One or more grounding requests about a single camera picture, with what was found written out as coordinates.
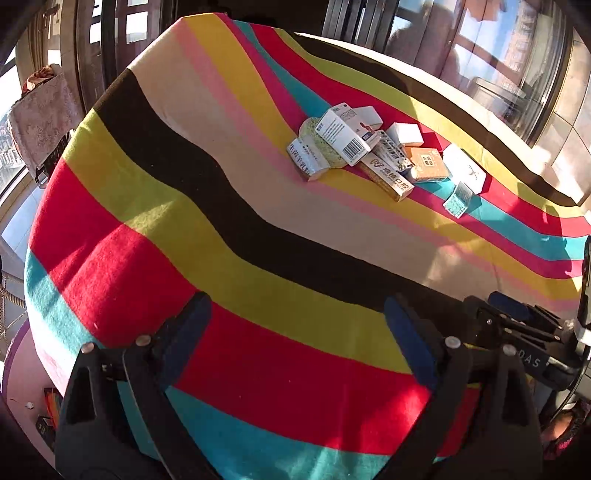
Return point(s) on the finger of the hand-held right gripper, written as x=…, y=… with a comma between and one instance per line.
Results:
x=485, y=318
x=508, y=302

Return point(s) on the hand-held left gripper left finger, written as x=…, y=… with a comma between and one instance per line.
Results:
x=184, y=334

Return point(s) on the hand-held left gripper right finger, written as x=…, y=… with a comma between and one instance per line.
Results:
x=411, y=344

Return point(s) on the white box black brush mark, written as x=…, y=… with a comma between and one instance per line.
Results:
x=464, y=168

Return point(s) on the orange box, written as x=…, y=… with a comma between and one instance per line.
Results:
x=429, y=164

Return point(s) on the long gold box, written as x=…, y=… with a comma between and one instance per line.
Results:
x=388, y=177

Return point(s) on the white box blue ends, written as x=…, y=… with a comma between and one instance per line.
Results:
x=388, y=150

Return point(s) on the plain small white box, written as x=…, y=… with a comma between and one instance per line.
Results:
x=405, y=134

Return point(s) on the yellow green round sponge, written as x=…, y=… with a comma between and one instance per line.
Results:
x=332, y=157

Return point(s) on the white box grey text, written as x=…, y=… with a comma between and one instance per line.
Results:
x=307, y=159

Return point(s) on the white box with barcode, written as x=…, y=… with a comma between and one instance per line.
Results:
x=344, y=134

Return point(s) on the white box red mark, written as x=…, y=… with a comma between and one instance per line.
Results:
x=369, y=117

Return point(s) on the striped colourful blanket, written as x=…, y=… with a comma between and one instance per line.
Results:
x=258, y=240

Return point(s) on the pink round stool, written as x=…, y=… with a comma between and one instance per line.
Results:
x=23, y=378

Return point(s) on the balcony window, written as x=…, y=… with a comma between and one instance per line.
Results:
x=489, y=46

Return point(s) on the grey draped cloth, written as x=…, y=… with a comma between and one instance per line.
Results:
x=44, y=115

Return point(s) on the dark framed side window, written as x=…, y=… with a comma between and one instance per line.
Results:
x=120, y=37

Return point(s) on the dark sliding door frame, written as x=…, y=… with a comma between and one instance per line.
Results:
x=360, y=21

